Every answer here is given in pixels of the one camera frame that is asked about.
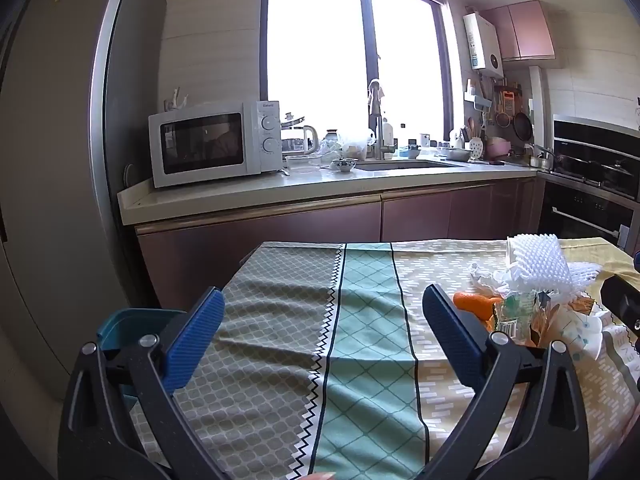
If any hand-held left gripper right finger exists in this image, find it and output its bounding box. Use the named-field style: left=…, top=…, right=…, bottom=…
left=417, top=283, right=591, bottom=480

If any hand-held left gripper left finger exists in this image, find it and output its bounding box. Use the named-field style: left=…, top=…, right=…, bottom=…
left=57, top=286, right=236, bottom=480

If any orange peel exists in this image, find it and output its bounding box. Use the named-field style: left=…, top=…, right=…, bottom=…
left=452, top=291, right=503, bottom=321

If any white patterned paper cup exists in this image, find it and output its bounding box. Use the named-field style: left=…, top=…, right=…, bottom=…
left=547, top=305, right=613, bottom=361

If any white plastic bag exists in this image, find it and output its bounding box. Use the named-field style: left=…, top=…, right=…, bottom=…
left=468, top=262, right=511, bottom=293

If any green snack wrapper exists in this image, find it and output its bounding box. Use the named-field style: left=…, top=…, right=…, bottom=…
left=492, top=292, right=543, bottom=346

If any blue plastic bin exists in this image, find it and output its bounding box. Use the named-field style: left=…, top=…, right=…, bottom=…
left=96, top=308, right=188, bottom=361

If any white foam fruit net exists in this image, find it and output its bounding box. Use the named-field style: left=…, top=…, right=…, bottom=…
left=505, top=232, right=601, bottom=296

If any gold snack packet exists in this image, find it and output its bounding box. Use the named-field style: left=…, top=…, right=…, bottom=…
left=527, top=292, right=596, bottom=348

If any black integrated stove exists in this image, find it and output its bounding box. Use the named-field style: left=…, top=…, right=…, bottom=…
left=537, top=115, right=640, bottom=261

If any patterned green beige tablecloth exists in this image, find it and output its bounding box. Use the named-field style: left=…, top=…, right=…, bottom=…
left=127, top=237, right=640, bottom=480

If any kitchen counter with pink cabinets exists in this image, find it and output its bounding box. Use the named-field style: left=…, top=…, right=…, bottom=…
left=117, top=157, right=546, bottom=311

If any steel sink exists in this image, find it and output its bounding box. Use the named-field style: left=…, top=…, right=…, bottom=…
left=356, top=159, right=453, bottom=171

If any hanging frying pan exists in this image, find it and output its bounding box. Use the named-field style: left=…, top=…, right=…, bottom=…
left=513, top=111, right=534, bottom=142

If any white microwave oven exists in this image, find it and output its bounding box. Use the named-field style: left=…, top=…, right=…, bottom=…
left=148, top=99, right=284, bottom=189

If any clear glass bowl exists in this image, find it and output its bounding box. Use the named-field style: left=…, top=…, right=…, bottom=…
left=285, top=154, right=323, bottom=173

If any steel kitchen faucet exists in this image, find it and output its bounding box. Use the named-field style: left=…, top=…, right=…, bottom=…
left=368, top=80, right=396, bottom=161

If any clear plastic bag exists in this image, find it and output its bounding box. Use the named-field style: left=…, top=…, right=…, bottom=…
left=320, top=130, right=376, bottom=158

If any glass electric kettle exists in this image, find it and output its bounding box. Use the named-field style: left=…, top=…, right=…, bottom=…
left=281, top=125, right=320, bottom=157

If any grey refrigerator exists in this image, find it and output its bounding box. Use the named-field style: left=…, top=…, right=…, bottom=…
left=0, top=0, right=168, bottom=391

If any white water heater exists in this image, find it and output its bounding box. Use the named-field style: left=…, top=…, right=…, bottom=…
left=463, top=11, right=505, bottom=78

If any kitchen window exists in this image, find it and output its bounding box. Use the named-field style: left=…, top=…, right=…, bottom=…
left=260, top=0, right=453, bottom=136

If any pink wall cabinet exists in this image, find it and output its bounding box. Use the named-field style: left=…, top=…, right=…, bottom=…
left=480, top=0, right=557, bottom=62

